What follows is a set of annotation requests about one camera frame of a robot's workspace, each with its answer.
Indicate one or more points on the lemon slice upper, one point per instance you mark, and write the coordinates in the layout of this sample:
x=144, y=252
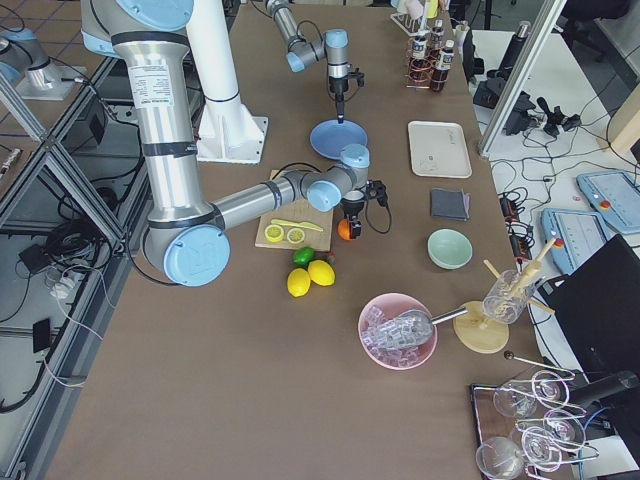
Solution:
x=295, y=235

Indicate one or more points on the wine glass rack tray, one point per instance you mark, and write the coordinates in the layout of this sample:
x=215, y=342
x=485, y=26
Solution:
x=549, y=429

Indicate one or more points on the green lime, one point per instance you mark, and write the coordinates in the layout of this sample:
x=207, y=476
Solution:
x=303, y=256

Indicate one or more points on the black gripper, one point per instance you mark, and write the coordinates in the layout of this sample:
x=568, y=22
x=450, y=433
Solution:
x=338, y=89
x=352, y=207

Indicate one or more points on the metal ice scoop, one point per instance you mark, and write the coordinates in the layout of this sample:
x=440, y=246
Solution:
x=413, y=328

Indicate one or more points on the blue teach pendant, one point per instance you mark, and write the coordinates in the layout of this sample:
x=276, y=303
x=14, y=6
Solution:
x=615, y=196
x=578, y=235

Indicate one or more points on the yellow lemon upper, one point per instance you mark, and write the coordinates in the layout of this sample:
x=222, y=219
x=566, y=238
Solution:
x=321, y=273

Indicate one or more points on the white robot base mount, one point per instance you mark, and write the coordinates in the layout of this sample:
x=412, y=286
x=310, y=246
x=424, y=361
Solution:
x=228, y=132

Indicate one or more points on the pink bowl of ice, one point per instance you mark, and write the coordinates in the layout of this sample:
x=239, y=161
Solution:
x=379, y=310

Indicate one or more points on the tea bottle back left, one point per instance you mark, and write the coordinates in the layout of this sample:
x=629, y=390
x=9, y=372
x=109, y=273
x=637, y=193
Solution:
x=419, y=66

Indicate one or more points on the blue plate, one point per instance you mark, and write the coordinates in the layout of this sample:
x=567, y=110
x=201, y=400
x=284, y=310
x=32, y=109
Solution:
x=329, y=137

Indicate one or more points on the orange fruit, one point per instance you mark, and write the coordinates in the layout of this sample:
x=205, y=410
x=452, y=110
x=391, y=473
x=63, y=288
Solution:
x=348, y=230

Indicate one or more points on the glass cup on stand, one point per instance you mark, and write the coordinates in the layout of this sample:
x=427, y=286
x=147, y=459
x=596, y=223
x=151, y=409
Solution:
x=503, y=303

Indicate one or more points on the yellow plastic knife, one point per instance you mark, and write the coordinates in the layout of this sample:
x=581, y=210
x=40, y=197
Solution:
x=302, y=224

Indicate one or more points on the copper wire bottle rack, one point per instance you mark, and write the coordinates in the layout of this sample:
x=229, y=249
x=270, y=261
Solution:
x=432, y=60

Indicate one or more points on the tea bottle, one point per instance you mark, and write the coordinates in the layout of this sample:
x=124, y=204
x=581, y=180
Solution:
x=419, y=66
x=442, y=66
x=436, y=38

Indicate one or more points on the yellow lemon lower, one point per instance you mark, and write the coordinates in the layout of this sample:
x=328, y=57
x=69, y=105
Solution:
x=298, y=282

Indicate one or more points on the mint green bowl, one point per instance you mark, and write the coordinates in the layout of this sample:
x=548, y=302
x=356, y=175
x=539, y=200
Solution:
x=449, y=249

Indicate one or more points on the tea bottle front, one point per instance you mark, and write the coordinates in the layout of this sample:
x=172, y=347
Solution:
x=442, y=66

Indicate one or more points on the cup rack with cups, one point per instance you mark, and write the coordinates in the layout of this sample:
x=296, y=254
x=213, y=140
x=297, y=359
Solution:
x=412, y=16

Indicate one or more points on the wooden cutting board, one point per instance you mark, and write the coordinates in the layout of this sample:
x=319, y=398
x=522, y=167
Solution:
x=300, y=210

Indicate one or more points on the grey folded cloth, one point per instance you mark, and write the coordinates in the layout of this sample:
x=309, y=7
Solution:
x=450, y=204

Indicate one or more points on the tea bottle back right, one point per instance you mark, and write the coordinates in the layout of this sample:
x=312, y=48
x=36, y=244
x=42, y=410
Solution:
x=436, y=38

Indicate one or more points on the yellow lemon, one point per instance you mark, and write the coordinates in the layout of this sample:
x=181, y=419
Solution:
x=298, y=282
x=321, y=273

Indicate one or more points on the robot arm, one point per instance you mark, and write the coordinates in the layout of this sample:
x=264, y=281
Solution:
x=189, y=110
x=331, y=46

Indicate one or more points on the cream rabbit tray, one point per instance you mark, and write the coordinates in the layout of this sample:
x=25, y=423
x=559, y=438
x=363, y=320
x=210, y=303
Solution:
x=438, y=150

